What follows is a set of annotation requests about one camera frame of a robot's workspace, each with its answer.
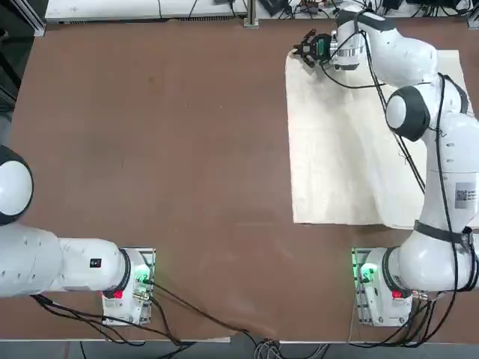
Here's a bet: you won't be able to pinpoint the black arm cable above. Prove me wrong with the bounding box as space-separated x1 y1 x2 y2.
433 73 479 296

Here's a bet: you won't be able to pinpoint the white board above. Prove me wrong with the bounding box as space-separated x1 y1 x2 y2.
44 0 248 20

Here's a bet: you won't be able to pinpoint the black base cable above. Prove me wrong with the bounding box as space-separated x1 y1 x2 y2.
347 291 450 347
31 294 180 345
149 280 270 343

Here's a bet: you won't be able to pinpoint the black cable with white tag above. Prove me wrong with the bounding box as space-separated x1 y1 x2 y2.
320 61 430 191

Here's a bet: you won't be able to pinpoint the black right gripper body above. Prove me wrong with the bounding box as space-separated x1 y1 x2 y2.
312 32 340 64

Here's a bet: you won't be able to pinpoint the cream white tablecloth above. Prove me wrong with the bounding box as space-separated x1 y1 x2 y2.
284 48 469 229

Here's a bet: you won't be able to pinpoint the black power adapter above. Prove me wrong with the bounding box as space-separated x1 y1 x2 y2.
260 0 293 16

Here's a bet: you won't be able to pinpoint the tangled black cables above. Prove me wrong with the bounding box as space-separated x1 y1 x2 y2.
291 0 469 19

